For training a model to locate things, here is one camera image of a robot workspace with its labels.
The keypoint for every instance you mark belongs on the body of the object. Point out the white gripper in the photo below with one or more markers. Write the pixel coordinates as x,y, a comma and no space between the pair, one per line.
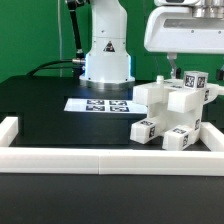
174,30

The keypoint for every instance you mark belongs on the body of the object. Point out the white tagged cube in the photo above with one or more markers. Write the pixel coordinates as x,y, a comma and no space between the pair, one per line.
195,79

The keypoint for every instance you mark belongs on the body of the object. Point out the white chair back frame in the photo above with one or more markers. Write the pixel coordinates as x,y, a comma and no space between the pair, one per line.
171,95

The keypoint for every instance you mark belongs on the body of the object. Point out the white chair seat part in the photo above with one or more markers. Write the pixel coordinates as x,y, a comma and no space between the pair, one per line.
171,119

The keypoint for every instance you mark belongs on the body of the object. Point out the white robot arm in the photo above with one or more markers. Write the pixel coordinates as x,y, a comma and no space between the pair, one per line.
108,64

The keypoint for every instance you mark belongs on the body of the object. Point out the white U-shaped fence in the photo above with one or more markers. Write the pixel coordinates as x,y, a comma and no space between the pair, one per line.
102,162

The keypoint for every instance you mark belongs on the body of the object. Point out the white tag sheet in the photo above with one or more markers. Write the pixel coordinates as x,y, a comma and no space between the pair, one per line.
104,106

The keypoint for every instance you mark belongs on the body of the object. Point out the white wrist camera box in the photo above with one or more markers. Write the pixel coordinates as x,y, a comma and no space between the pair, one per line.
176,2

